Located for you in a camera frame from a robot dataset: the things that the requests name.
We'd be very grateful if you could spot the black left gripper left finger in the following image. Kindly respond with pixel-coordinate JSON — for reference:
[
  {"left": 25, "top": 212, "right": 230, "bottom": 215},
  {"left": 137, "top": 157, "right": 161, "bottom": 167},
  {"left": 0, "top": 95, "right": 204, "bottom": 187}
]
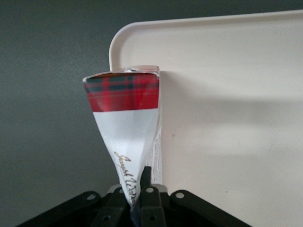
[{"left": 91, "top": 186, "right": 131, "bottom": 227}]

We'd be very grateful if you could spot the red tartan cookie box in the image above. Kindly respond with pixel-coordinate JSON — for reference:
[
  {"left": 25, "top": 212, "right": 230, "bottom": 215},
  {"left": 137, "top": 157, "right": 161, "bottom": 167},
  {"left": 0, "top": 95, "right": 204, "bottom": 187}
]
[{"left": 82, "top": 64, "right": 164, "bottom": 227}]

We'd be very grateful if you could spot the beige plastic tray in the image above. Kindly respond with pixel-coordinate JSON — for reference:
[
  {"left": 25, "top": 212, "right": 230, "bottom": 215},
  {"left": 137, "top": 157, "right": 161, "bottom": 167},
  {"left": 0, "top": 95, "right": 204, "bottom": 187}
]
[{"left": 109, "top": 9, "right": 303, "bottom": 227}]

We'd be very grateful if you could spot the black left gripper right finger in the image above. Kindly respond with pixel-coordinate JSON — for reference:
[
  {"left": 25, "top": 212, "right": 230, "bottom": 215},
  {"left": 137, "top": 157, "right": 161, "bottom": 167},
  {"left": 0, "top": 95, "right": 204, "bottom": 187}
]
[{"left": 131, "top": 166, "right": 167, "bottom": 227}]

